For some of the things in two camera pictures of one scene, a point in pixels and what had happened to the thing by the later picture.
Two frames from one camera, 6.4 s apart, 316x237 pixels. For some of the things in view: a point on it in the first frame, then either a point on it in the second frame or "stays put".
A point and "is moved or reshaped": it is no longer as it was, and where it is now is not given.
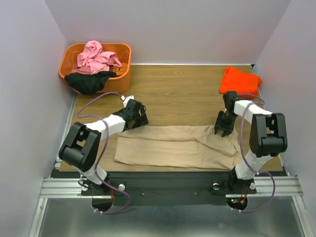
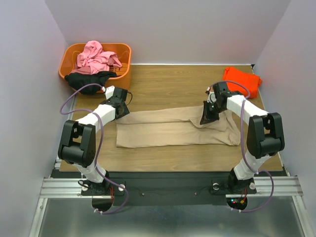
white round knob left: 121,187 stays put
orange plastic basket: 120,83 stays put
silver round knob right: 216,186 stays put
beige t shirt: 197,146 is moved or reshaped
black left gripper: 142,120 to 126,111
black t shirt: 89,84 stays put
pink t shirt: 93,60 stays put
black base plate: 168,188 stays put
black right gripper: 224,124 to 210,111
